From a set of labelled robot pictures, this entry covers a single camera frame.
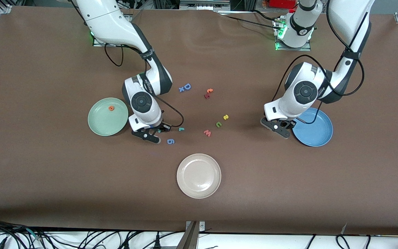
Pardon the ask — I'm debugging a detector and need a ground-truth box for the beige plate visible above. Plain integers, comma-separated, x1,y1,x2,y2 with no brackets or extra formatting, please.
177,154,222,199

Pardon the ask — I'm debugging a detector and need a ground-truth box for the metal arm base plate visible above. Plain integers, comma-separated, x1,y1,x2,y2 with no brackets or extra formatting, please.
274,19,312,52
92,32,108,47

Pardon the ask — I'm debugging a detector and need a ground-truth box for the right arm long black cable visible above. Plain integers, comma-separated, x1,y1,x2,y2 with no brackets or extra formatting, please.
104,43,124,67

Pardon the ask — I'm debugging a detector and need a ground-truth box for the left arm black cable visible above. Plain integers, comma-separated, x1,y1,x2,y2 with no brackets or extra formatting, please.
274,0,365,124

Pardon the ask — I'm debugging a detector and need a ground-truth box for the right arm wrist black cable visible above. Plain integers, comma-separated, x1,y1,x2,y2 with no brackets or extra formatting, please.
156,95,184,128

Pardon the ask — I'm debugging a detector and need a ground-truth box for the grey metal box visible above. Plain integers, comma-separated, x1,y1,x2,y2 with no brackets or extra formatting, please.
179,0,231,11

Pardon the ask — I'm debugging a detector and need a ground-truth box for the blue plate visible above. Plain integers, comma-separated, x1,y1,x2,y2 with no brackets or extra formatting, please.
292,108,333,147

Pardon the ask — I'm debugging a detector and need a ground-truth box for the black cable lying on table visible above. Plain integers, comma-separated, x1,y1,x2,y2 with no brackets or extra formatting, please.
220,10,284,31

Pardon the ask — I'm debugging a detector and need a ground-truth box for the pale green plate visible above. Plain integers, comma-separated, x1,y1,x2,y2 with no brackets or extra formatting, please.
88,98,129,136

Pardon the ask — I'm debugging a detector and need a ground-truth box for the table cover sheet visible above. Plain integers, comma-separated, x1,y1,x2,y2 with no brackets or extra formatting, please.
0,6,398,236

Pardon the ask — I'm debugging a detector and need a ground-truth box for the green tipped cable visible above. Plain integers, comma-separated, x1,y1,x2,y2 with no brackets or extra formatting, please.
19,227,46,241

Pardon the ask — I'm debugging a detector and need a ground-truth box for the red box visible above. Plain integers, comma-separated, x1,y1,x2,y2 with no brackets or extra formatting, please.
270,0,297,9

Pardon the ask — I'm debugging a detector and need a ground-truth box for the aluminium frame profile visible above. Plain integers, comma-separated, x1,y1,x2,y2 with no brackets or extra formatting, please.
152,0,180,10

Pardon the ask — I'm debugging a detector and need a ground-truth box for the metal clamp bracket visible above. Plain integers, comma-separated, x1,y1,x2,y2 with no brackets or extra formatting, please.
177,221,206,249

